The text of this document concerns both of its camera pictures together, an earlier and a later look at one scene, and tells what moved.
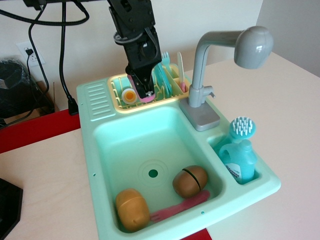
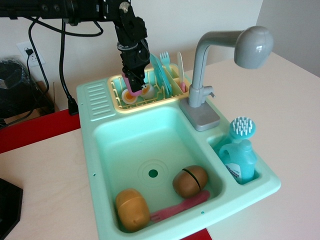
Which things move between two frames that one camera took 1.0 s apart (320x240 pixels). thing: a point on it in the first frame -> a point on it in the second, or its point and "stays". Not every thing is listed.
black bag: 19,94 stays
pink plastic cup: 145,99 -> 137,93
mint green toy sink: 152,177 stays
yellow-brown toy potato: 133,210 stays
